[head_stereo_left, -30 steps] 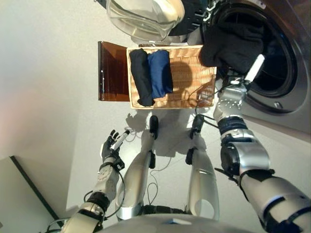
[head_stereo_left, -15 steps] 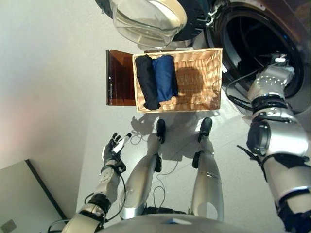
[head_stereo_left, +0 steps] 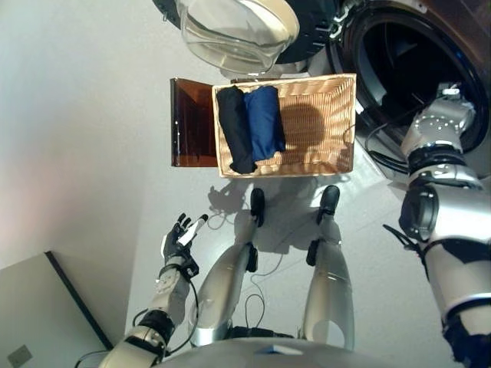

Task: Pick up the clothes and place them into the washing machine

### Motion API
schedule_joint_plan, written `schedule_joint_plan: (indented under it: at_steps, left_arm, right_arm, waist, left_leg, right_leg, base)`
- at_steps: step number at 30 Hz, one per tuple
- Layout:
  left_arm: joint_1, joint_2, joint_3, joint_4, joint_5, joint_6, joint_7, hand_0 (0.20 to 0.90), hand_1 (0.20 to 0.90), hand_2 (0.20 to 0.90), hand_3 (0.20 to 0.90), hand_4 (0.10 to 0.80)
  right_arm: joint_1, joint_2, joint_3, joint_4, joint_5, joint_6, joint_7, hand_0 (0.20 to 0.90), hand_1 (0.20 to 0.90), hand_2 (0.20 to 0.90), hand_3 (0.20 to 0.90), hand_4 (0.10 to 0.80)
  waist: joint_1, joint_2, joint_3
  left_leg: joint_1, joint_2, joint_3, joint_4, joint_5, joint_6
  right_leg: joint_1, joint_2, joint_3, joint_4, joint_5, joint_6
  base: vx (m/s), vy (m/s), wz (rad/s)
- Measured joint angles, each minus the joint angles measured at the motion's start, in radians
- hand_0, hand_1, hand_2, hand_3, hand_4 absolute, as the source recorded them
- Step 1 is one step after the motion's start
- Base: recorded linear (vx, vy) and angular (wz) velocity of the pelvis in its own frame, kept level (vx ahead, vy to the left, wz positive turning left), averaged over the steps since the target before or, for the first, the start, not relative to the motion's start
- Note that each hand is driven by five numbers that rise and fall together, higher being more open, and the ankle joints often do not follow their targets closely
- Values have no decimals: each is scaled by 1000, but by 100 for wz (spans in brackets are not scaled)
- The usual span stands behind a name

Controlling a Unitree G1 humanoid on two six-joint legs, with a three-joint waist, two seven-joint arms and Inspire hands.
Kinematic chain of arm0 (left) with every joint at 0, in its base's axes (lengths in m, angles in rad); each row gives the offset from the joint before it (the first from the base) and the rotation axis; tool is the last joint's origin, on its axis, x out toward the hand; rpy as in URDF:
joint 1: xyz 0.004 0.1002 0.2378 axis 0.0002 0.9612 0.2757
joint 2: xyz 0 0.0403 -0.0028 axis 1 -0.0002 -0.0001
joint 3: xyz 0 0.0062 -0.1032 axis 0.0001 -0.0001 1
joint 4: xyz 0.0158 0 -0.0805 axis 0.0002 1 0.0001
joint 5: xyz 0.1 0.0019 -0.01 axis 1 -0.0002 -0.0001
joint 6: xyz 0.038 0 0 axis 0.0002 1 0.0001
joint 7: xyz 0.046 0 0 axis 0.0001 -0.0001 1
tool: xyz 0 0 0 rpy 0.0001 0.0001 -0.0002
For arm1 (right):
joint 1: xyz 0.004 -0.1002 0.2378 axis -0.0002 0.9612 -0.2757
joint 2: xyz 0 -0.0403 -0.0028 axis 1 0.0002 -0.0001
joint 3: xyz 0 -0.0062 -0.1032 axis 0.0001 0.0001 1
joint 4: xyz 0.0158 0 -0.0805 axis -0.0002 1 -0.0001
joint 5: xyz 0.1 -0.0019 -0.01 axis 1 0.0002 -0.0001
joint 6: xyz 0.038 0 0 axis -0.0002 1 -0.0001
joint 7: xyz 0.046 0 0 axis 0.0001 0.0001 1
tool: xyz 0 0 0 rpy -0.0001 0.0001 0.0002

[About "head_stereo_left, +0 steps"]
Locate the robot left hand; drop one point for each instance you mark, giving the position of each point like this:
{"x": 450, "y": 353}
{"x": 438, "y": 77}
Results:
{"x": 176, "y": 247}

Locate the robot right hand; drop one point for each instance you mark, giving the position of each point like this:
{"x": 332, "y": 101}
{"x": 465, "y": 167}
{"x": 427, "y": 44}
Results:
{"x": 456, "y": 97}

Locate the black garment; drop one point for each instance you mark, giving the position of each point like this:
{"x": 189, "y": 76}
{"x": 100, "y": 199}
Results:
{"x": 236, "y": 130}

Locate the blue garment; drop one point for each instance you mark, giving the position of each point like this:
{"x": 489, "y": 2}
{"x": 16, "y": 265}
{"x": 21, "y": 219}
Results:
{"x": 264, "y": 122}

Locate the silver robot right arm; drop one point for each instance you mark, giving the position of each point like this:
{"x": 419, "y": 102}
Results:
{"x": 452, "y": 268}

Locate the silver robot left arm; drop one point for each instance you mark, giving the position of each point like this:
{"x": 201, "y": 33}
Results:
{"x": 169, "y": 287}

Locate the grey front-load washing machine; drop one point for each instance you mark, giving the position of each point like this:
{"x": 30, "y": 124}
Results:
{"x": 353, "y": 50}

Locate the washing machine glass door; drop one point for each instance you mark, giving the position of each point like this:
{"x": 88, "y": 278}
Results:
{"x": 238, "y": 34}

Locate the black robot left foot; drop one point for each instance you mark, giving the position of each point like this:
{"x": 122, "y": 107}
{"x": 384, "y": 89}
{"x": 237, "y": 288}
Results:
{"x": 258, "y": 203}

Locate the black robot foot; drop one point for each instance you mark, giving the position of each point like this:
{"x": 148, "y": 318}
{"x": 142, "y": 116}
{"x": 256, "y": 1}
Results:
{"x": 258, "y": 203}
{"x": 330, "y": 199}

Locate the brown translucent stand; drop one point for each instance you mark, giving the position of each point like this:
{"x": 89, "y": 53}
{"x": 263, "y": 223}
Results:
{"x": 192, "y": 126}

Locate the wicker laundry basket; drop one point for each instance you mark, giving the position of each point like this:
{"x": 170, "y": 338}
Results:
{"x": 314, "y": 126}

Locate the grey cabinet with black edge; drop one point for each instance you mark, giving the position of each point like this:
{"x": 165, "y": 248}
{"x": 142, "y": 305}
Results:
{"x": 38, "y": 306}

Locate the silver robot right leg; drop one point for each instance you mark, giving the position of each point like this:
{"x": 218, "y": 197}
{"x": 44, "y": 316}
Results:
{"x": 330, "y": 291}

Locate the black robot right foot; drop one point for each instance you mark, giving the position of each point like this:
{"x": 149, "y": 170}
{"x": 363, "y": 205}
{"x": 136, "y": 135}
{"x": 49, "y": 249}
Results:
{"x": 330, "y": 199}

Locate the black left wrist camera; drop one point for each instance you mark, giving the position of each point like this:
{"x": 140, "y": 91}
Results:
{"x": 192, "y": 267}

